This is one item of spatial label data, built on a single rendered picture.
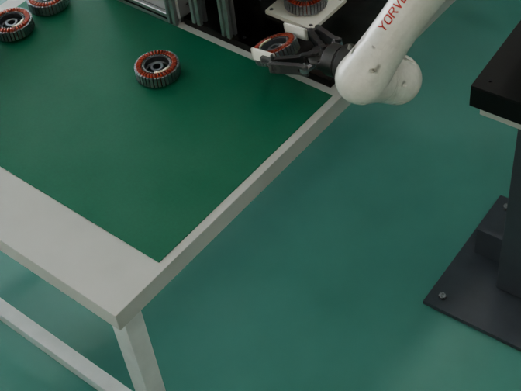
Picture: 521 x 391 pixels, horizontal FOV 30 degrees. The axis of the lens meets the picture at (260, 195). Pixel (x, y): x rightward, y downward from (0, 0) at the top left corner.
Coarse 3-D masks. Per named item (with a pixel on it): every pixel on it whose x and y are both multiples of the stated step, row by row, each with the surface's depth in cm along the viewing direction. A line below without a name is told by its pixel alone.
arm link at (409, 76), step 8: (408, 56) 206; (400, 64) 201; (408, 64) 203; (416, 64) 205; (400, 72) 200; (408, 72) 202; (416, 72) 204; (400, 80) 200; (408, 80) 202; (416, 80) 204; (400, 88) 201; (408, 88) 203; (416, 88) 205; (392, 96) 201; (400, 96) 203; (408, 96) 205; (392, 104) 207; (400, 104) 207
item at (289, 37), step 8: (264, 40) 232; (272, 40) 232; (280, 40) 231; (288, 40) 226; (296, 40) 227; (264, 48) 231; (272, 48) 230; (280, 48) 224; (288, 48) 225; (296, 48) 227; (264, 64) 227
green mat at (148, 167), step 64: (0, 64) 249; (64, 64) 247; (128, 64) 244; (192, 64) 242; (256, 64) 240; (0, 128) 233; (64, 128) 230; (128, 128) 228; (192, 128) 226; (256, 128) 224; (64, 192) 216; (128, 192) 214; (192, 192) 212
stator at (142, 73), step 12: (144, 60) 240; (156, 60) 241; (168, 60) 239; (144, 72) 236; (156, 72) 236; (168, 72) 235; (180, 72) 239; (144, 84) 237; (156, 84) 236; (168, 84) 237
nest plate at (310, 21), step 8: (280, 0) 252; (328, 0) 250; (336, 0) 249; (344, 0) 249; (272, 8) 250; (280, 8) 249; (328, 8) 247; (336, 8) 248; (280, 16) 247; (288, 16) 247; (296, 16) 246; (304, 16) 246; (312, 16) 246; (320, 16) 245; (328, 16) 246; (296, 24) 245; (304, 24) 244; (312, 24) 243; (320, 24) 245
